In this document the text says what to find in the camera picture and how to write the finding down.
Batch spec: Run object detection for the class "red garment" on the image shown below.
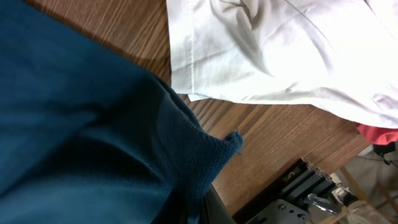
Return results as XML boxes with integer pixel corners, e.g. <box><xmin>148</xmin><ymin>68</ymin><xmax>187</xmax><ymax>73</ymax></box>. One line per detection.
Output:
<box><xmin>357</xmin><ymin>124</ymin><xmax>398</xmax><ymax>145</ymax></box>

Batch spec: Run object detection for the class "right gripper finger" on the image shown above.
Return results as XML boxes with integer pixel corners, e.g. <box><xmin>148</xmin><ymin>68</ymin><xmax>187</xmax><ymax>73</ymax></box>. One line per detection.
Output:
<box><xmin>200</xmin><ymin>186</ymin><xmax>236</xmax><ymax>224</ymax></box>

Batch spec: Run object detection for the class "white shirt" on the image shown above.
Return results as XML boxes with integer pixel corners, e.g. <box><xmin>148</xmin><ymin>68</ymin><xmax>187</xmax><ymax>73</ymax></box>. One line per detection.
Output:
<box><xmin>166</xmin><ymin>0</ymin><xmax>397</xmax><ymax>128</ymax></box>

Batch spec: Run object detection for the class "blue t-shirt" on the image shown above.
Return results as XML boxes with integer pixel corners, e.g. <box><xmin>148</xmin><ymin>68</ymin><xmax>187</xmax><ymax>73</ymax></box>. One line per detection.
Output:
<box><xmin>1</xmin><ymin>1</ymin><xmax>243</xmax><ymax>224</ymax></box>

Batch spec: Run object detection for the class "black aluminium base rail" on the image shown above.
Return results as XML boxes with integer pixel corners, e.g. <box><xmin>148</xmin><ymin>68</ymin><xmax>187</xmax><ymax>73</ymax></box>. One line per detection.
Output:
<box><xmin>233</xmin><ymin>159</ymin><xmax>341</xmax><ymax>224</ymax></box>

